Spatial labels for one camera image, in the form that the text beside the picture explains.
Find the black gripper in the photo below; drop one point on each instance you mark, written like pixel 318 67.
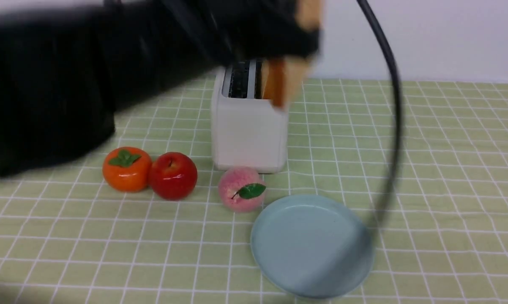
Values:
pixel 252 29

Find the toast slice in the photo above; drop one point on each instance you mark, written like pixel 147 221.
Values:
pixel 281 80

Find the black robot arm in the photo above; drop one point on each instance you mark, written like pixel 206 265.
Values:
pixel 65 71

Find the white two-slot toaster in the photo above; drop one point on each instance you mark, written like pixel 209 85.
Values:
pixel 245 130

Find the pink peach with leaf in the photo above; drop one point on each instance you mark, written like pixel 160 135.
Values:
pixel 241 189

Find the red apple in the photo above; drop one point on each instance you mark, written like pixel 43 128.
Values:
pixel 173 176

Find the orange persimmon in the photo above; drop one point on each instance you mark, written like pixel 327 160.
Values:
pixel 125 169

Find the light blue plate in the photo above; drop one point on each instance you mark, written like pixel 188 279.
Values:
pixel 312 247

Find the green checkered tablecloth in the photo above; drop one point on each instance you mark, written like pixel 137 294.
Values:
pixel 66 237

